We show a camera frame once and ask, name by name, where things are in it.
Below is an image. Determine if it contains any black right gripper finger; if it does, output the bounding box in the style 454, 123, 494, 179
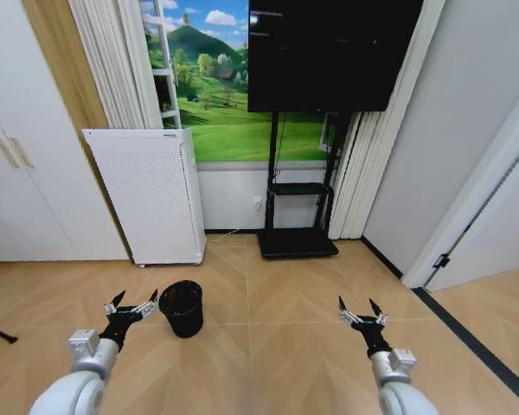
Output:
368, 297, 389, 328
337, 295, 364, 327

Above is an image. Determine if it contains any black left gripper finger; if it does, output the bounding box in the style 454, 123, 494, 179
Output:
131, 289, 159, 320
103, 290, 126, 316

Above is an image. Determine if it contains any black mesh trash bin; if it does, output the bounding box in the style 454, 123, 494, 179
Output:
157, 279, 205, 340

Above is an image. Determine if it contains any black television floor stand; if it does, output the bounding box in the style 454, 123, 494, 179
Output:
256, 111, 364, 260

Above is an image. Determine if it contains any white perforated air purifier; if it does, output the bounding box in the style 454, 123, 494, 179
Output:
80, 127, 208, 270

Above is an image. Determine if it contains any white pleated curtain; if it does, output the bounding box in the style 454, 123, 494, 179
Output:
327, 0, 438, 240
67, 0, 164, 130

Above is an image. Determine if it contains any white door with black hinge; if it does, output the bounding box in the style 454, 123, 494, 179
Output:
401, 86, 519, 294

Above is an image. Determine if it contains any large black television screen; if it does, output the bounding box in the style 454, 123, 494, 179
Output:
247, 0, 425, 114

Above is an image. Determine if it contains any white power cable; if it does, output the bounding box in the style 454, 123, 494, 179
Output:
204, 228, 240, 241

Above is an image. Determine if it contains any white wardrobe with wooden handles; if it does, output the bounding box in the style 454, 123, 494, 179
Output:
0, 0, 131, 263

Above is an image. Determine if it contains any green landscape wall poster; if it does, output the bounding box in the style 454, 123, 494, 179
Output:
138, 0, 343, 163

